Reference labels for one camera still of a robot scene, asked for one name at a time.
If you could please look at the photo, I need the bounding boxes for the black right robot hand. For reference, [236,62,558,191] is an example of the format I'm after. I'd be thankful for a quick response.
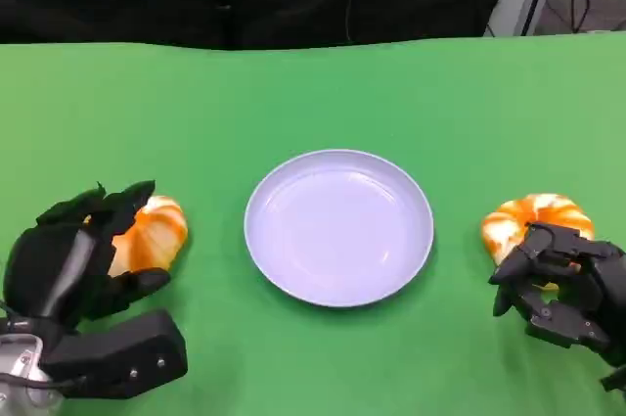
[488,221,626,368]

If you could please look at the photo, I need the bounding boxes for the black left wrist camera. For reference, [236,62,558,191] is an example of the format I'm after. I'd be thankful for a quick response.
[41,308,190,400]

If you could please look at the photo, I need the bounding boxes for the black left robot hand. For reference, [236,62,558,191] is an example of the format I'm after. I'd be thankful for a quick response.
[2,179,172,334]

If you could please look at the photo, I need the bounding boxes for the orange and white bread roll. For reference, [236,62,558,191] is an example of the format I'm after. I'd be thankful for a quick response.
[481,194,597,293]
[85,195,190,278]

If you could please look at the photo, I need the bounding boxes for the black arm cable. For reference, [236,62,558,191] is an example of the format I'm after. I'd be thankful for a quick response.
[0,371,94,393]

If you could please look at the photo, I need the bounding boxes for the green table cloth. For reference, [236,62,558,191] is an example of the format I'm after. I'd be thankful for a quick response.
[0,31,626,416]

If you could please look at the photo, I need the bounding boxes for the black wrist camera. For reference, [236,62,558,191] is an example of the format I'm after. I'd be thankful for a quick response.
[41,308,190,400]
[601,366,626,392]

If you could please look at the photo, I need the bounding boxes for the lilac plate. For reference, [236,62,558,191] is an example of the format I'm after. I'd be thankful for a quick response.
[243,148,435,308]

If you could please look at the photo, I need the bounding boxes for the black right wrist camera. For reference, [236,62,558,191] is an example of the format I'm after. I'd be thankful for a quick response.
[601,366,626,392]

